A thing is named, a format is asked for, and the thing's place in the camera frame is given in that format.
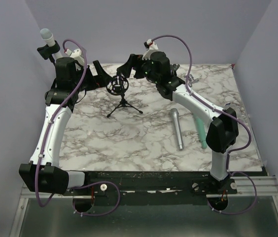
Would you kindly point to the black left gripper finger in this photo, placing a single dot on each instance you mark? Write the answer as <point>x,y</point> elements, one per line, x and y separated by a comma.
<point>90,80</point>
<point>102,78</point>

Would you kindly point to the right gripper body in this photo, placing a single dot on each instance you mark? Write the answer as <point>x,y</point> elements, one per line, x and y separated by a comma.
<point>142,67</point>

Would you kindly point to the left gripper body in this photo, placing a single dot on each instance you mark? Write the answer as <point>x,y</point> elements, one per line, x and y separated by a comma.
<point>85,84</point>

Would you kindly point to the black round-base microphone stand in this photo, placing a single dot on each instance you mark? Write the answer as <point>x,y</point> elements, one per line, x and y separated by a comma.
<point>174,68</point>

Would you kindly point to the black left-corner microphone stand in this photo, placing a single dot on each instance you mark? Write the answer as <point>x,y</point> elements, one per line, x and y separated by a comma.
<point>46,52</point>

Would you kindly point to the grey silver microphone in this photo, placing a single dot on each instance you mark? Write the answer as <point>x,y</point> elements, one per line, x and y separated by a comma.
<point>177,130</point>

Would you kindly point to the white microphone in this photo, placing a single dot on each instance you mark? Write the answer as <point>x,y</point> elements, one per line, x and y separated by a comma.
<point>47,36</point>

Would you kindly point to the mint green microphone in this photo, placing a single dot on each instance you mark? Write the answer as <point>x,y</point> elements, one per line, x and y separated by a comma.
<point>201,132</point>

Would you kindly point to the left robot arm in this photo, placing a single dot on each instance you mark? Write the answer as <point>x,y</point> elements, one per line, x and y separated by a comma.
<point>42,173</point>

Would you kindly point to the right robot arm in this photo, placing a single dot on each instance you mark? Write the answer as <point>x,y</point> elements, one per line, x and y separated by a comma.
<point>222,127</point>

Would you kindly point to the silver metal faucet part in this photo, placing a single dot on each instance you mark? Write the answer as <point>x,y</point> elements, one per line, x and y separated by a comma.
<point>191,80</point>

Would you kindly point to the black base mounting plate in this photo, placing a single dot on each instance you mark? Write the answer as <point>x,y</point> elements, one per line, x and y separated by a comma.
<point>152,188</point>

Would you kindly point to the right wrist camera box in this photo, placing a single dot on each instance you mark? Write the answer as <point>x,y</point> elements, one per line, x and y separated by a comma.
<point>151,47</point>

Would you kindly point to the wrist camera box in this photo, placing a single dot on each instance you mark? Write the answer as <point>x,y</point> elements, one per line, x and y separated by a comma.
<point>151,47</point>
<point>77,54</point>

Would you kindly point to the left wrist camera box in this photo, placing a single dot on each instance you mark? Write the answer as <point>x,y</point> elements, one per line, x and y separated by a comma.
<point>77,54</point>

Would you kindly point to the aluminium rail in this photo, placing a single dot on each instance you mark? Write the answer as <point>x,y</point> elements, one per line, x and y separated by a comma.
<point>243,187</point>

